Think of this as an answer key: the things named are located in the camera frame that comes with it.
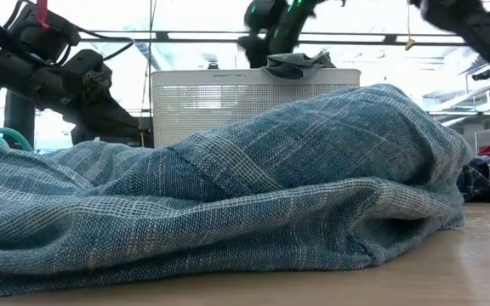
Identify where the light blue striped shirt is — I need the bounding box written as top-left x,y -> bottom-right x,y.
0,83 -> 474,299

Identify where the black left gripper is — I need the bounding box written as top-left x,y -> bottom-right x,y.
60,48 -> 144,145

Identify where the pale grey-blue shirt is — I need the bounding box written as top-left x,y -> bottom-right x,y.
260,51 -> 338,81

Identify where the dark blue plaid shirt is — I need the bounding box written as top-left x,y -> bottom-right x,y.
456,156 -> 490,203

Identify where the turquoise T-shirt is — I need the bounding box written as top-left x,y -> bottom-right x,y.
0,122 -> 35,153

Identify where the white plastic laundry bin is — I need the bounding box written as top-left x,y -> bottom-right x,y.
151,67 -> 362,149

